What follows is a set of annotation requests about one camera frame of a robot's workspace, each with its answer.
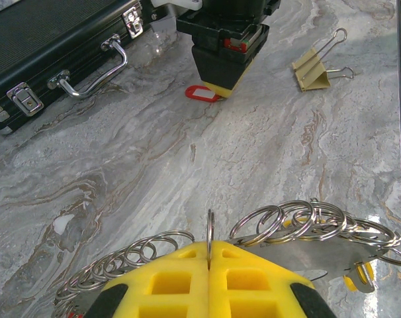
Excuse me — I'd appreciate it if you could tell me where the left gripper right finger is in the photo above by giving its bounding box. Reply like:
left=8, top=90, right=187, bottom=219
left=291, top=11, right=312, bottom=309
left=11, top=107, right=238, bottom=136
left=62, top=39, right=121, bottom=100
left=209, top=239, right=337, bottom=318

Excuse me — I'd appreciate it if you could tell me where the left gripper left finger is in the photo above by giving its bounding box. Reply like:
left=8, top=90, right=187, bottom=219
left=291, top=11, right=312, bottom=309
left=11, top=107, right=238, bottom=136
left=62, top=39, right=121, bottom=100
left=83, top=240, right=211, bottom=318

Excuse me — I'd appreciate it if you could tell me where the black case with metal handle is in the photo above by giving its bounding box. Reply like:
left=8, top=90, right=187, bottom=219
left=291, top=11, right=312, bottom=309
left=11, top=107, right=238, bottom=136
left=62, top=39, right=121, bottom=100
left=0, top=0, right=146, bottom=134

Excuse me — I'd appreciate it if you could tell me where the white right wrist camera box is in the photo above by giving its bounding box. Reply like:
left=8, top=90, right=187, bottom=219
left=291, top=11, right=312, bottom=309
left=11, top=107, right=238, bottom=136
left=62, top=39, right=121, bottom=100
left=150, top=0, right=204, bottom=10

